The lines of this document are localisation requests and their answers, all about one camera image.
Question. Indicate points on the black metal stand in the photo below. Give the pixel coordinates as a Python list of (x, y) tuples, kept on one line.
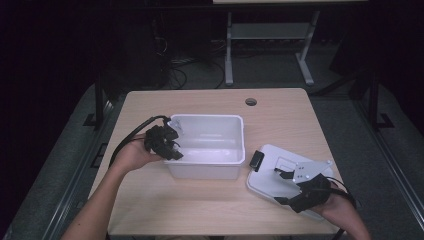
[(99, 100), (374, 100)]

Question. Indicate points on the person's left hand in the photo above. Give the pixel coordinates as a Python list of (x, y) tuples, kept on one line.
[(135, 155)]

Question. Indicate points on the grey metal desk frame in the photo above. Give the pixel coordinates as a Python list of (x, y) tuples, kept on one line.
[(268, 31)]

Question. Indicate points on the person's right hand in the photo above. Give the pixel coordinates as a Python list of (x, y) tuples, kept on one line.
[(341, 210)]

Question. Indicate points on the white plastic storage bin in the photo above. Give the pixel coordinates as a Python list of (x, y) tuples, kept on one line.
[(210, 156)]

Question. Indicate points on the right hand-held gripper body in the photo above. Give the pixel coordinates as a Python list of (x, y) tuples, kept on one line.
[(311, 195)]

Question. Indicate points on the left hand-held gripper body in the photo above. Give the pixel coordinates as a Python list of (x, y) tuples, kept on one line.
[(156, 140)]

